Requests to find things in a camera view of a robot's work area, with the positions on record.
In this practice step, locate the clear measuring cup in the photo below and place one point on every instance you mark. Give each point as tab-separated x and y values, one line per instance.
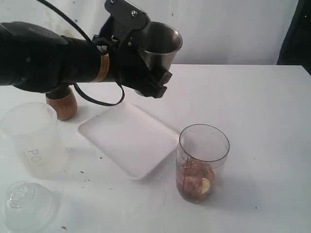
201	153

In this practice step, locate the brown wooden cup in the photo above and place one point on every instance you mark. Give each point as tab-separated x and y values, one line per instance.
63	101

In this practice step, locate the stainless steel cup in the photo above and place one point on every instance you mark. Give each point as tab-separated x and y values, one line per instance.
158	45

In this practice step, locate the translucent plastic POT container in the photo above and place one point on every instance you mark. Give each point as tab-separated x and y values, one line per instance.
33	129

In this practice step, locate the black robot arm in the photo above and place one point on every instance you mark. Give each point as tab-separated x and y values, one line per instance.
35	59

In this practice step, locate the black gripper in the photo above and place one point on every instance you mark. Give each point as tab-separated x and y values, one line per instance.
126	65

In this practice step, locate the clear dome lid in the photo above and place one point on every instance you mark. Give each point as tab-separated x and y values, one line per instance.
30	207

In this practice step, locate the white rectangular tray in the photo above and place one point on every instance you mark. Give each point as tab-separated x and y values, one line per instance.
132	139

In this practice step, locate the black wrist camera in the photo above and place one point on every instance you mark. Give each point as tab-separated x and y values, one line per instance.
127	14

